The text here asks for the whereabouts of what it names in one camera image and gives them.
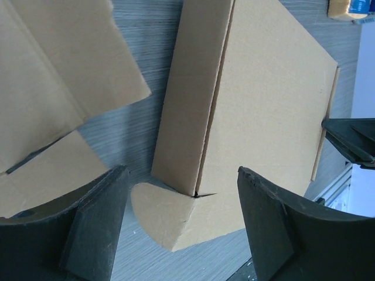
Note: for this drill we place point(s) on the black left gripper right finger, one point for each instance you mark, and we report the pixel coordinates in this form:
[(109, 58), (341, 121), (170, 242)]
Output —
[(293, 238)]

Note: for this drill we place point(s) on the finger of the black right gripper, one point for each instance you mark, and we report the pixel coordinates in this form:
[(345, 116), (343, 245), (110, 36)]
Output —
[(353, 138)]

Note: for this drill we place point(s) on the brown cardboard box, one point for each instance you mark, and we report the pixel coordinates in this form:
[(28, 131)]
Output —
[(248, 86)]

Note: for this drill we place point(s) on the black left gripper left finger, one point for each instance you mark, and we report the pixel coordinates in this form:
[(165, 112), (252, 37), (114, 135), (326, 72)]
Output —
[(73, 237)]

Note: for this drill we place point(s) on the orange blue small box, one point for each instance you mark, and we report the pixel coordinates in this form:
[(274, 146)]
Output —
[(348, 10)]

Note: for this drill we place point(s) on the spare flat cardboard sheet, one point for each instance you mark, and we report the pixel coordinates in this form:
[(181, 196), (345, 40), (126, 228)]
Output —
[(62, 63)]

